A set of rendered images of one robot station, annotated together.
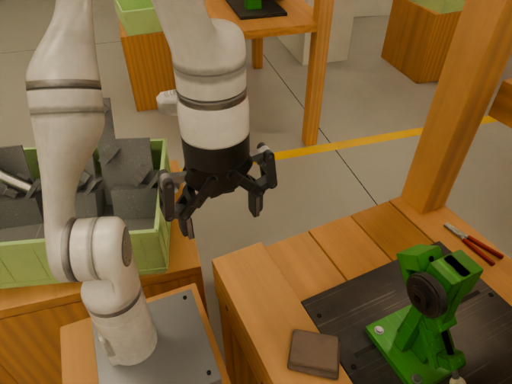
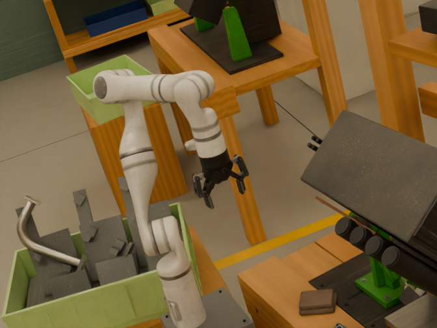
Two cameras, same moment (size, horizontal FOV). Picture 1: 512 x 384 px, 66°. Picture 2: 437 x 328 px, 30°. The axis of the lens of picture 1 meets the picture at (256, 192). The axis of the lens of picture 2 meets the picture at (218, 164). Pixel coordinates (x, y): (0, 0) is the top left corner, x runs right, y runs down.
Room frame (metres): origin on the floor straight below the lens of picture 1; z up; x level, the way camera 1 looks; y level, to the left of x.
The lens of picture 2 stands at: (-1.49, -0.17, 2.27)
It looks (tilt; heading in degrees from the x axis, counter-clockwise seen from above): 25 degrees down; 7
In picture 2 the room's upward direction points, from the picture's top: 16 degrees counter-clockwise
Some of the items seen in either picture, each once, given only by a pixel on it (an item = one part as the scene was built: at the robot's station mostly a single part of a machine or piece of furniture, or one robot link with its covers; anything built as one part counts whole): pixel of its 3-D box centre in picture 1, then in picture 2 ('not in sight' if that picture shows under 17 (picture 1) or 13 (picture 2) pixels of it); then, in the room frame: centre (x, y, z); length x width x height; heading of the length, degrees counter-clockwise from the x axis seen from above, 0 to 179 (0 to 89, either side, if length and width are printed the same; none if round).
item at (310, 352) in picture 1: (315, 353); (317, 301); (0.37, -0.12, 0.91); 0.10 x 0.08 x 0.03; 77
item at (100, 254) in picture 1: (102, 265); (168, 247); (0.37, 0.24, 1.19); 0.09 x 0.09 x 0.17; 6
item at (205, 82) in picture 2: not in sight; (186, 87); (0.39, 0.06, 1.61); 0.14 x 0.09 x 0.07; 47
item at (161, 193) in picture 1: (166, 196); (197, 185); (0.33, 0.10, 1.37); 0.03 x 0.02 x 0.06; 26
